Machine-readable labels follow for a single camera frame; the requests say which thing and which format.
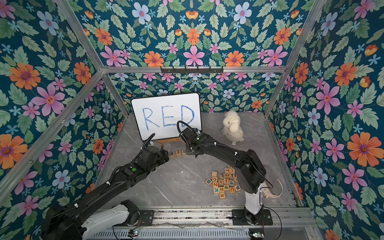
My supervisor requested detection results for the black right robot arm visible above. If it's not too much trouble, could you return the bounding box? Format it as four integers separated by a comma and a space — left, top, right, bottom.
177, 121, 268, 225

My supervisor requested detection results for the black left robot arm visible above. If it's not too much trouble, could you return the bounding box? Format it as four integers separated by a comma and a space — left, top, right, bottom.
41, 134, 169, 240

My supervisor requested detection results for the whiteboard with word RED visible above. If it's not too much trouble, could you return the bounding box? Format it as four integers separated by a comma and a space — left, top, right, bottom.
132, 93, 202, 140

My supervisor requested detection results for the wooden whiteboard stand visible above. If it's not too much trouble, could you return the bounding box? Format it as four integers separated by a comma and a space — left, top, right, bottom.
156, 137, 183, 144

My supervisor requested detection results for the white plush dog toy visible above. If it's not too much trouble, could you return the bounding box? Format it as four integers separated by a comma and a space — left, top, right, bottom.
222, 110, 244, 146

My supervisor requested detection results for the grey whiteboard eraser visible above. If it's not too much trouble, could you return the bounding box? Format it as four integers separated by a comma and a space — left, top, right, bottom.
261, 179, 284, 199

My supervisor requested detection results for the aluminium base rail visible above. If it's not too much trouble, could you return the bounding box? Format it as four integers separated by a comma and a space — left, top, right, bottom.
68, 205, 316, 240

